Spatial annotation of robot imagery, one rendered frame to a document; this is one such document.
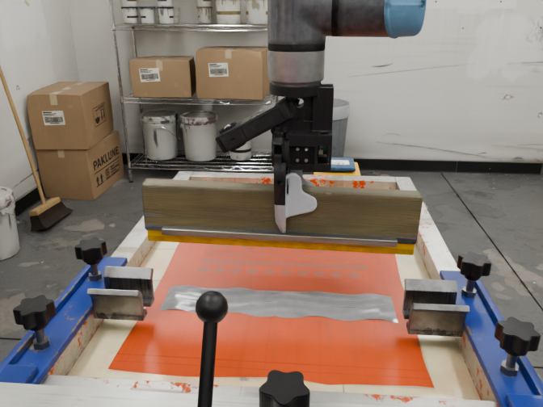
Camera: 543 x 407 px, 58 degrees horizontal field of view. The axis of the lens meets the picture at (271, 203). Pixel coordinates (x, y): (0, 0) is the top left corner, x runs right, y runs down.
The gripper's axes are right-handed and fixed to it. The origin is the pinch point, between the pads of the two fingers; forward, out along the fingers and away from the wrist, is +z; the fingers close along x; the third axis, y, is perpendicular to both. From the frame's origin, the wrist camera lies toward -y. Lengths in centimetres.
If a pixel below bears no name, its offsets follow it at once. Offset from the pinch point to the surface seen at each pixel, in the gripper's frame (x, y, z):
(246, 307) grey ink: -4.2, -4.7, 13.2
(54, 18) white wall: 331, -200, -19
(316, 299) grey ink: -1.5, 5.9, 13.0
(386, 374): -16.8, 14.7, 13.7
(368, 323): -6.1, 13.6, 13.7
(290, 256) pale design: 13.5, 1.1, 13.7
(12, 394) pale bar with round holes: -32.5, -23.7, 5.0
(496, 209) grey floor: 274, 140, 110
